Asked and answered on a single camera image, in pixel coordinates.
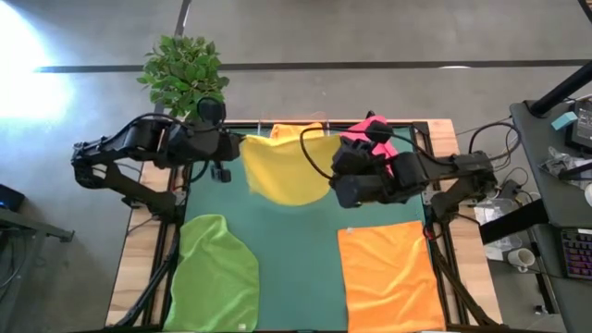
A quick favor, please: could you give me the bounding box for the green microfiber towel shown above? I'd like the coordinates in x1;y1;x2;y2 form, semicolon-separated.
164;214;260;333

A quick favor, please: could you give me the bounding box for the white mug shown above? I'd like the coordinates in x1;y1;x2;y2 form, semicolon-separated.
507;248;537;273

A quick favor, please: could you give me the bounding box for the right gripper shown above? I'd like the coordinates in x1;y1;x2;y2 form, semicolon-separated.
330;137;394;209

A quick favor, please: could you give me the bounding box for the black left camera cable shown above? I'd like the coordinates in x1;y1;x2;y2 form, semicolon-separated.
108;112;191;144

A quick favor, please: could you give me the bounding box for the backlit black keyboard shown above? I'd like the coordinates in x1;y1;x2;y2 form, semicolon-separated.
559;228;592;281

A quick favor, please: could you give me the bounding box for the yellow microfiber towel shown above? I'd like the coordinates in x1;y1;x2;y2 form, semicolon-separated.
240;132;343;207

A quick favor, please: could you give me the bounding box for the black right camera cable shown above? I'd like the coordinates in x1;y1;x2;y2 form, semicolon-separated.
299;123;385;181

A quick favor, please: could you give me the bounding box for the pink microfiber towel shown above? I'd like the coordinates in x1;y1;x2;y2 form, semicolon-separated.
339;115;400;161

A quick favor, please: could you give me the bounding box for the light blue block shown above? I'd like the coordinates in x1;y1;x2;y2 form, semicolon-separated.
549;111;579;131

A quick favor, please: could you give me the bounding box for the black slanted pole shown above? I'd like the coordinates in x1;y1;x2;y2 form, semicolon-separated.
526;59;592;119

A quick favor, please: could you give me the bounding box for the black base cable loop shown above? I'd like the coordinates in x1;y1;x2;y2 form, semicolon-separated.
421;219;441;241

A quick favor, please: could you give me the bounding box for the green leafy plant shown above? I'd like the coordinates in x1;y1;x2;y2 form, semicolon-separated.
137;34;231;119

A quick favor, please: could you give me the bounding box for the black camera cable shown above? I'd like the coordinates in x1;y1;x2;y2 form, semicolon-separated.
108;112;191;144
299;123;385;181

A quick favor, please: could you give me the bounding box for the clear plastic bag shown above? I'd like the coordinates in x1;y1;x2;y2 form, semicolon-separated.
540;146;592;186

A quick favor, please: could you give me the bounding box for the orange microfiber towel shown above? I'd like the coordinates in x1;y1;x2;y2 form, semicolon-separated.
337;220;446;333
269;122;325;140

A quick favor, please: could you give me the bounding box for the black desk foot bar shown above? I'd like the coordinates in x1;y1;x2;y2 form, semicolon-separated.
478;198;549;245

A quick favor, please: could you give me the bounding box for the green table mat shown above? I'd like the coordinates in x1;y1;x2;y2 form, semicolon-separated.
166;123;448;332

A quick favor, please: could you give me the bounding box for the dark grey desk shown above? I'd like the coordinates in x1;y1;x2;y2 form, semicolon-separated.
508;99;592;333

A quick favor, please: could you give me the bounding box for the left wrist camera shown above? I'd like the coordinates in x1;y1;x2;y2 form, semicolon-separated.
210;160;232;183

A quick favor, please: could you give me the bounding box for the white paper sheet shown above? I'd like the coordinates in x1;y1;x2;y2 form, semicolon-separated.
474;198;524;263

